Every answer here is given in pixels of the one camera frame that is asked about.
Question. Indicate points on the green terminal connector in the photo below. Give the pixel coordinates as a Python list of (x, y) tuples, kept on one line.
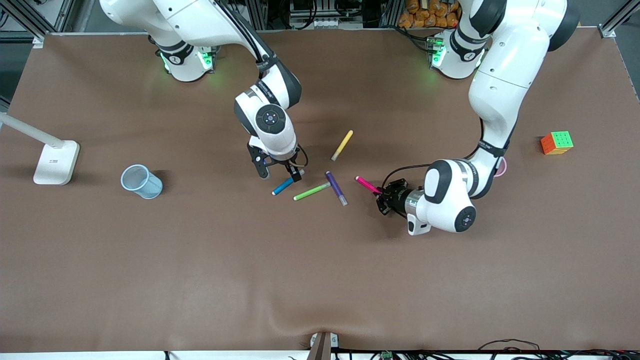
[(386, 356)]

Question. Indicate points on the white stand with rod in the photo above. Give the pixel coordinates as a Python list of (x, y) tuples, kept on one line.
[(56, 165)]

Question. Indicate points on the blue marker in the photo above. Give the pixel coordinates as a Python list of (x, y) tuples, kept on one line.
[(282, 187)]

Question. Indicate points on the white connector strip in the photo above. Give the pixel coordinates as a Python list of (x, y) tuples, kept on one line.
[(326, 23)]

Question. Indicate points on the yellow marker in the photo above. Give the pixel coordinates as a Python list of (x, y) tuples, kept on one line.
[(342, 145)]

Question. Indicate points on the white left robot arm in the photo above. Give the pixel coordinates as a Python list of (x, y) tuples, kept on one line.
[(505, 65)]

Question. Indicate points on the green marker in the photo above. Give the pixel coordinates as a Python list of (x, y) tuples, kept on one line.
[(311, 191)]

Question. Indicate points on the purple marker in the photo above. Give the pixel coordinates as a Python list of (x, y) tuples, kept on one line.
[(335, 187)]

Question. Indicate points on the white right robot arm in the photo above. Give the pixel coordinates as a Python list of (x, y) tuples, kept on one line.
[(200, 25)]

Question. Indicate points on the black electronics box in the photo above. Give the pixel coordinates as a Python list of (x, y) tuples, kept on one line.
[(305, 6)]

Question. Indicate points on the colourful puzzle cube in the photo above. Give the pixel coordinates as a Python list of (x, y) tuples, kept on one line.
[(557, 142)]

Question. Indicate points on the orange snack packets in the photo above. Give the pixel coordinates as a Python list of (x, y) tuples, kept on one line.
[(425, 15)]

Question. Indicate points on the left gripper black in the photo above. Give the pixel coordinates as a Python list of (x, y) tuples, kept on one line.
[(397, 198)]

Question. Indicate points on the aluminium frame post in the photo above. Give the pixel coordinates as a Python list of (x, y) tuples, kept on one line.
[(390, 12), (27, 21), (261, 12), (607, 31)]

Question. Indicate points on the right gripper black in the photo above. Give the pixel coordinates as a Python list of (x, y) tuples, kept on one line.
[(290, 167)]

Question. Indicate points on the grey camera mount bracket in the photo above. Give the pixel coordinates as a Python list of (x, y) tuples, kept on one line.
[(322, 347)]

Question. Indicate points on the blue plastic cup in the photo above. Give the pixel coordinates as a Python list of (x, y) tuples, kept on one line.
[(147, 187)]

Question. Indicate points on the pink marker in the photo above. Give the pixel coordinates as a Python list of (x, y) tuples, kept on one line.
[(367, 185)]

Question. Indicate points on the brown table cover mat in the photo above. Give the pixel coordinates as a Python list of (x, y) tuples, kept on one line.
[(320, 275)]

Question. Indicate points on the pink plastic cup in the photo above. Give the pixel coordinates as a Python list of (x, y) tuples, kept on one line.
[(502, 167)]

